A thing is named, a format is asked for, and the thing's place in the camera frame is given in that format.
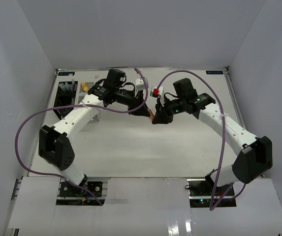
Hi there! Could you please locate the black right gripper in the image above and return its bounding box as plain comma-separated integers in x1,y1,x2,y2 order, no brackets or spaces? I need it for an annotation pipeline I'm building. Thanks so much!
152,97,186,125

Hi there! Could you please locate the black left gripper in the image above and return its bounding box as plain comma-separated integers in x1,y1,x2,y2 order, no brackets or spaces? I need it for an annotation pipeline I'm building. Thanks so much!
115,87,151,118

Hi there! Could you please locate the orange highlighter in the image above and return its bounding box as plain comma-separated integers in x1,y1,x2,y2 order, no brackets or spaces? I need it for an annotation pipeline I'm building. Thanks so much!
148,109,154,121

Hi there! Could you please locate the yellow highlighter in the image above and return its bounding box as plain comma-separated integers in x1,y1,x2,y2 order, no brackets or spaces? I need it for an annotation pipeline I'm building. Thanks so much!
81,83,88,92

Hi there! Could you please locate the green gel pen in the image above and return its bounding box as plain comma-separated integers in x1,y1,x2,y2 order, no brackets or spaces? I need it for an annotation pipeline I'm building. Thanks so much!
64,82,71,92

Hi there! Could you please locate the black gel pen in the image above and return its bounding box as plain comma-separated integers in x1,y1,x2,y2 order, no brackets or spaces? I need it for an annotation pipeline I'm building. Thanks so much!
59,83,66,93

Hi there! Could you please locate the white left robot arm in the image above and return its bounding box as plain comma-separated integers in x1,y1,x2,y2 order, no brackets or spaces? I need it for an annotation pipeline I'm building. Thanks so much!
38,68,151,196

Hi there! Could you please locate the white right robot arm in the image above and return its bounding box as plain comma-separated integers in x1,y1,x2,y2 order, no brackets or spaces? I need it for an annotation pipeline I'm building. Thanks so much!
151,78,273,196

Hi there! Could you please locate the white slotted organizer box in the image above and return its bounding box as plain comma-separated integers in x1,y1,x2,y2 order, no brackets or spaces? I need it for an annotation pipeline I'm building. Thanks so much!
76,82,101,122

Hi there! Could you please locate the black slotted organizer box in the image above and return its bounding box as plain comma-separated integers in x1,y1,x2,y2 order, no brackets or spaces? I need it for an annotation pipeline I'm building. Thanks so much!
54,81,78,119

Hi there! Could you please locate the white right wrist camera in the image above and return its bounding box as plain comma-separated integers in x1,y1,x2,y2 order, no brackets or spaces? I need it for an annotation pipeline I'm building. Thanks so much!
150,86,165,105

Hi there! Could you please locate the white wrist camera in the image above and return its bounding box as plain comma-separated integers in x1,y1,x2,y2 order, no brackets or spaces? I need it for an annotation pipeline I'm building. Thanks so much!
135,78,148,91
150,86,165,105

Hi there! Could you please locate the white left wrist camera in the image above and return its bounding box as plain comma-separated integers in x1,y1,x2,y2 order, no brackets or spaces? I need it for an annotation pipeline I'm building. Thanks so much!
135,78,148,91

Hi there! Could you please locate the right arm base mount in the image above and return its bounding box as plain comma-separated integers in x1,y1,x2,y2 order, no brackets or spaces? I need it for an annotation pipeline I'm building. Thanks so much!
185,180,237,208

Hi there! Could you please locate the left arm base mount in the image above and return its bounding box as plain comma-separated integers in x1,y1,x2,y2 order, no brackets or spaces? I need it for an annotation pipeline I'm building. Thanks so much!
56,181,106,206

